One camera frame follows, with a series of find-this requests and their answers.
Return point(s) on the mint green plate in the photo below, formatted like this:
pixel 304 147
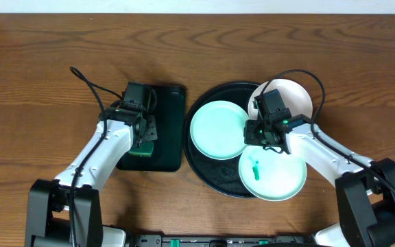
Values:
pixel 271 176
pixel 216 130

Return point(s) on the black round tray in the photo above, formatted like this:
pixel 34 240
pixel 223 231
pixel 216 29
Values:
pixel 221 175

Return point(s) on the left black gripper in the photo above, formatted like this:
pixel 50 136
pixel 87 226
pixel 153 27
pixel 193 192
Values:
pixel 148 134

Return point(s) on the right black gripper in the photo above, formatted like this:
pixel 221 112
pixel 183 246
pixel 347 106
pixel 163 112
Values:
pixel 249 133

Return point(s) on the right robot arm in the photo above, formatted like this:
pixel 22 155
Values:
pixel 365 188

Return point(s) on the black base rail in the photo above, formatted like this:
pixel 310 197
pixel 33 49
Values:
pixel 182 241

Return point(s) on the black rectangular tray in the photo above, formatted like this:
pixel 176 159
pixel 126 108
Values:
pixel 169 116

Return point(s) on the mint green plate front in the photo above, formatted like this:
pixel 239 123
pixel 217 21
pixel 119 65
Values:
pixel 271 176

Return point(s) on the green sponge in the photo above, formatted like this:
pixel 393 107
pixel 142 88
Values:
pixel 144 149

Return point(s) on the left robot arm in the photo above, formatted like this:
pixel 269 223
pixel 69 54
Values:
pixel 66 211

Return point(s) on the white pink plate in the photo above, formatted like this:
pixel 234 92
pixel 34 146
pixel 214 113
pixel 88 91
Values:
pixel 294 96

